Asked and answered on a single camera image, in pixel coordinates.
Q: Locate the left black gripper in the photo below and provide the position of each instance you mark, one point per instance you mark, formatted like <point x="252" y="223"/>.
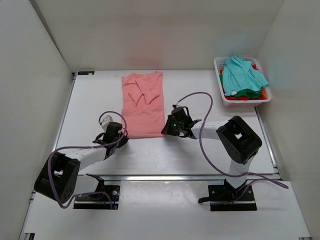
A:
<point x="122" y="142"/>

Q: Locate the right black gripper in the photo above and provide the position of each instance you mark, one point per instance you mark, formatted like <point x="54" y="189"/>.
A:
<point x="167" y="130"/>

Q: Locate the salmon pink t shirt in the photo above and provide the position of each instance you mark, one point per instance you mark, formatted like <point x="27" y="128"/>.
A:
<point x="143" y="104"/>

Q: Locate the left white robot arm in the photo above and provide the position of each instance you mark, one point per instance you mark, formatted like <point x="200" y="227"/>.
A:
<point x="58" y="178"/>

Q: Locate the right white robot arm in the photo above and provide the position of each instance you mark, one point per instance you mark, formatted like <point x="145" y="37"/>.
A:
<point x="238" y="139"/>

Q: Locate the small dark label sticker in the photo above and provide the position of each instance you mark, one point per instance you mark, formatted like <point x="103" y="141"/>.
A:
<point x="85" y="73"/>

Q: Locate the teal t shirt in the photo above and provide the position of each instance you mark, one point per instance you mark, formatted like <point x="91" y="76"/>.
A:
<point x="238" y="74"/>

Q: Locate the green t shirt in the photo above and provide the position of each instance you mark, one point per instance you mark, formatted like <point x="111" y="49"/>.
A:
<point x="248" y="93"/>

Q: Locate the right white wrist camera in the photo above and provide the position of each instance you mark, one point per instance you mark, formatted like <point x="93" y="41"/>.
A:
<point x="175" y="105"/>

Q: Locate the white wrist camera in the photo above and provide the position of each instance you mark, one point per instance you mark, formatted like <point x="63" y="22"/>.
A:
<point x="175" y="105"/>
<point x="104" y="122"/>

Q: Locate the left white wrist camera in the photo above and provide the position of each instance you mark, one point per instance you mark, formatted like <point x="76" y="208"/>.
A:
<point x="104" y="122"/>

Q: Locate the aluminium rail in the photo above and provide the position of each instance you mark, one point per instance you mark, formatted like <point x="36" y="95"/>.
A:
<point x="170" y="177"/>

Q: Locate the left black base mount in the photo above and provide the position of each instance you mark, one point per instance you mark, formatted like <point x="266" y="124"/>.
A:
<point x="94" y="193"/>

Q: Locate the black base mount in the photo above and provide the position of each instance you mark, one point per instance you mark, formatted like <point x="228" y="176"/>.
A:
<point x="94" y="193"/>
<point x="225" y="198"/>

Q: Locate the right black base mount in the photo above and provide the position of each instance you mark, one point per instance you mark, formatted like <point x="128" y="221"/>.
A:
<point x="225" y="198"/>

